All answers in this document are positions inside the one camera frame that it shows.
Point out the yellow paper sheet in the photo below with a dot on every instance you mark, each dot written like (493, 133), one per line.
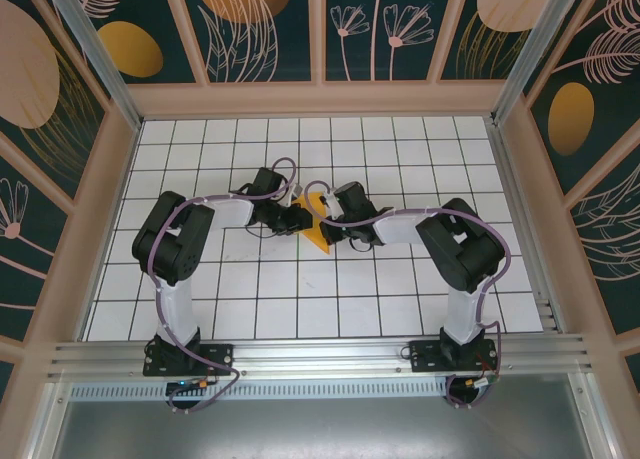
(317, 239)

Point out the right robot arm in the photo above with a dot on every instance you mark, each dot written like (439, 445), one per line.
(465, 249)

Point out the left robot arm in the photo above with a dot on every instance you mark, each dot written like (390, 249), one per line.
(170, 244)

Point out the grey metal sheet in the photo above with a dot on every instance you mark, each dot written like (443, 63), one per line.
(320, 429)

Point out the small black controller board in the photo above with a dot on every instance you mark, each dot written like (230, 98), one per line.
(187, 385)
(482, 383)

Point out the orange disc white leaves panel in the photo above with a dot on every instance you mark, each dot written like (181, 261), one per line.
(240, 9)

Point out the pink disc gold stems panel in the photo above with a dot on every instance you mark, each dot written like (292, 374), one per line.
(500, 4)

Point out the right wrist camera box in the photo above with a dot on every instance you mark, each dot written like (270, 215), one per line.
(331, 203)

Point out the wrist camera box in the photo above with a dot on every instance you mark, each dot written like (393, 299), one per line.
(295, 193)
(331, 203)

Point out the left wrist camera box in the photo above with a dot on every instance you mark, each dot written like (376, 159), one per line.
(295, 193)

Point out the aluminium mounting rail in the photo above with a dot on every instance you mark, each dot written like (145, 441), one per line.
(320, 354)

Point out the pink flowers wall panel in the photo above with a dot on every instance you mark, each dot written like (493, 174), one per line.
(365, 59)

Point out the aluminium table edge rail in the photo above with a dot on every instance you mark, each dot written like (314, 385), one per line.
(511, 179)

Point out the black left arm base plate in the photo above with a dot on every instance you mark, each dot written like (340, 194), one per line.
(220, 359)

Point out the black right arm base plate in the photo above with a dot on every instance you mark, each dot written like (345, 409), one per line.
(425, 356)

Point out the orange oval fern wall panel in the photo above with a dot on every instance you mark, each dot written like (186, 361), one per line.
(570, 119)

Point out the aluminium frame post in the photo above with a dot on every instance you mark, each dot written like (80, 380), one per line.
(535, 44)
(595, 424)
(45, 429)
(100, 64)

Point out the yellow oval wall panel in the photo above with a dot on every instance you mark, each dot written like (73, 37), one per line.
(130, 49)

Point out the pink fern leaves wall panel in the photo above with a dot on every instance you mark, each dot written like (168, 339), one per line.
(610, 239)

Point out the flower and stems wall panel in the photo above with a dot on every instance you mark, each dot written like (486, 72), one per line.
(20, 259)

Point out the large pink disc wall panel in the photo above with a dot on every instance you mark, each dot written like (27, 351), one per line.
(30, 79)

